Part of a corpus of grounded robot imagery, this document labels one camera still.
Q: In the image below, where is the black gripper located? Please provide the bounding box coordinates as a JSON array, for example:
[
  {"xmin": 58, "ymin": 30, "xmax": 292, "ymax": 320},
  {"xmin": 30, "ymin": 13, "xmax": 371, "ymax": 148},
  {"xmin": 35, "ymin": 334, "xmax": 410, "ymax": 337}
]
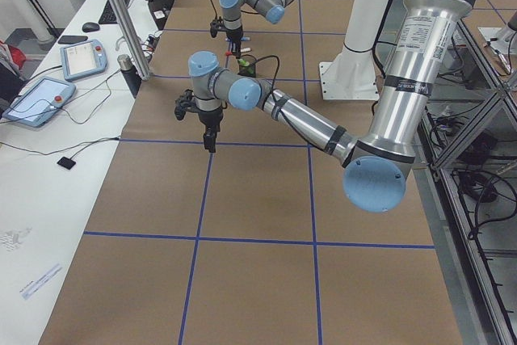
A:
[
  {"xmin": 198, "ymin": 108, "xmax": 224, "ymax": 153},
  {"xmin": 225, "ymin": 26, "xmax": 243, "ymax": 58}
]

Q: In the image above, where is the green highlighter pen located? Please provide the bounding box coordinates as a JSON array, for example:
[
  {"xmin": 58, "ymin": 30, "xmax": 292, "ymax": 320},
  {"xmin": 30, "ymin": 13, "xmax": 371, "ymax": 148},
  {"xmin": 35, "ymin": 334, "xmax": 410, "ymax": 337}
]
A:
[{"xmin": 237, "ymin": 58, "xmax": 250, "ymax": 66}]

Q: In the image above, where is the black mesh pen cup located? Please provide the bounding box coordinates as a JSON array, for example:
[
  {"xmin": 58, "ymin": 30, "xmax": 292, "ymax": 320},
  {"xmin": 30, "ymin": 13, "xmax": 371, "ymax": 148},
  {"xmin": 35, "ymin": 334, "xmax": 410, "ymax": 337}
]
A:
[{"xmin": 238, "ymin": 57, "xmax": 256, "ymax": 78}]

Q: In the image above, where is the dark metal water bottle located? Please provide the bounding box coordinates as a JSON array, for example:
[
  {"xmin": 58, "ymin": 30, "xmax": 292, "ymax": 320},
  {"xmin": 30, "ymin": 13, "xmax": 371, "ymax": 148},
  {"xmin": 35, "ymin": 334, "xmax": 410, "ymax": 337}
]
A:
[{"xmin": 117, "ymin": 54, "xmax": 141, "ymax": 99}]

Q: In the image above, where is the black keyboard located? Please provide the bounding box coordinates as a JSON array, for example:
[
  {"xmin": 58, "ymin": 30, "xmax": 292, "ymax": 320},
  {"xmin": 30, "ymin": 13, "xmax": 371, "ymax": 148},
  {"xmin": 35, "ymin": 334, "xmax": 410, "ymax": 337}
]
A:
[{"xmin": 98, "ymin": 0, "xmax": 135, "ymax": 25}]

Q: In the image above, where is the small black square pad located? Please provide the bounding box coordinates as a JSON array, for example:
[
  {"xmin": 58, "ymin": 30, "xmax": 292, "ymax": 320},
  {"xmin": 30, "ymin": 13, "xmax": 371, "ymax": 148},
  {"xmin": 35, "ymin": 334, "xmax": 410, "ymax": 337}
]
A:
[{"xmin": 57, "ymin": 157, "xmax": 76, "ymax": 170}]

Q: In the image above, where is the black computer mouse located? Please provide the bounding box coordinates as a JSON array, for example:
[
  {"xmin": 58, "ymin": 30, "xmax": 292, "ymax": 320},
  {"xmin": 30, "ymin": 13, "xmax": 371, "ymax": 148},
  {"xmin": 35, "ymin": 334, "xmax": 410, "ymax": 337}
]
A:
[{"xmin": 82, "ymin": 22, "xmax": 100, "ymax": 33}]

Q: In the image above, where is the teach pendant far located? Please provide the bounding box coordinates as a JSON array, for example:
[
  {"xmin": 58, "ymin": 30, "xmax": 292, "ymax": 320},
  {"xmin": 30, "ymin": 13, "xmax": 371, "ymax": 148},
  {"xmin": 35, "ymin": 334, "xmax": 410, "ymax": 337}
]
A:
[{"xmin": 60, "ymin": 40, "xmax": 107, "ymax": 82}]

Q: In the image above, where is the teach pendant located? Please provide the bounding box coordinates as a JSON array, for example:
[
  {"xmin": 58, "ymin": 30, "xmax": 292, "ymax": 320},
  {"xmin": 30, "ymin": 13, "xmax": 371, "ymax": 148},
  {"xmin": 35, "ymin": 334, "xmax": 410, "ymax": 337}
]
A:
[
  {"xmin": 2, "ymin": 77, "xmax": 76, "ymax": 128},
  {"xmin": 60, "ymin": 40, "xmax": 107, "ymax": 82}
]

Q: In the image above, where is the black smartphone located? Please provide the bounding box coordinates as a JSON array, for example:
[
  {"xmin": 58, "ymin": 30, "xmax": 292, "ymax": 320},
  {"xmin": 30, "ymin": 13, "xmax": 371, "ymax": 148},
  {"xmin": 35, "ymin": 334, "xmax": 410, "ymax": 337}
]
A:
[{"xmin": 57, "ymin": 35, "xmax": 88, "ymax": 45}]

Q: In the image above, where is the teach pendant near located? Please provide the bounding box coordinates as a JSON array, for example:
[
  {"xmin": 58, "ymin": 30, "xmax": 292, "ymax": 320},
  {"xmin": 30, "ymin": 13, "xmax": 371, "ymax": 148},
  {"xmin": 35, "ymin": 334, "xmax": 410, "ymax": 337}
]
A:
[{"xmin": 2, "ymin": 77, "xmax": 76, "ymax": 128}]

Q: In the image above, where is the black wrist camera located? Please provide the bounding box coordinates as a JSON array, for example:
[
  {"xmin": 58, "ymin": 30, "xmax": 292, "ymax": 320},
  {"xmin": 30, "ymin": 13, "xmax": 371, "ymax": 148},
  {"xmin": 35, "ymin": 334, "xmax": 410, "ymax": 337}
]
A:
[
  {"xmin": 174, "ymin": 89, "xmax": 199, "ymax": 120},
  {"xmin": 209, "ymin": 17, "xmax": 225, "ymax": 38}
]

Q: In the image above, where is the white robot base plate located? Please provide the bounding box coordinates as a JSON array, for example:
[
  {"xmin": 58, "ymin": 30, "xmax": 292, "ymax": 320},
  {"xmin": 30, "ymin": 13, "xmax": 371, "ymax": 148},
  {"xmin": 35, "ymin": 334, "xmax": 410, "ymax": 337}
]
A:
[{"xmin": 318, "ymin": 60, "xmax": 379, "ymax": 101}]

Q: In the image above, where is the aluminium frame post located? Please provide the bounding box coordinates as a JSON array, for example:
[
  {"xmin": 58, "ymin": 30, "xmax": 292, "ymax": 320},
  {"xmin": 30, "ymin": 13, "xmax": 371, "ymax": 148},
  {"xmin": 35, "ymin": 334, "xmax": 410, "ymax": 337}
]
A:
[{"xmin": 108, "ymin": 0, "xmax": 150, "ymax": 81}]

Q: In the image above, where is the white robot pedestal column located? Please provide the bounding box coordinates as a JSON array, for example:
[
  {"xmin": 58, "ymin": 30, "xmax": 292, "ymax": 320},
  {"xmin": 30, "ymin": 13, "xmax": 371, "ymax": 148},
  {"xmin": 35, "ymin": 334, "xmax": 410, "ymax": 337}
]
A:
[{"xmin": 342, "ymin": 0, "xmax": 388, "ymax": 65}]

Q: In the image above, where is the aluminium frame rack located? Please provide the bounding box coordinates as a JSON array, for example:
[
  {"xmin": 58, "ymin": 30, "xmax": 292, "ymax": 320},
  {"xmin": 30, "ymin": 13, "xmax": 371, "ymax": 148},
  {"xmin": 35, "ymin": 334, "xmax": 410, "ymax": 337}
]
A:
[{"xmin": 418, "ymin": 9, "xmax": 516, "ymax": 344}]

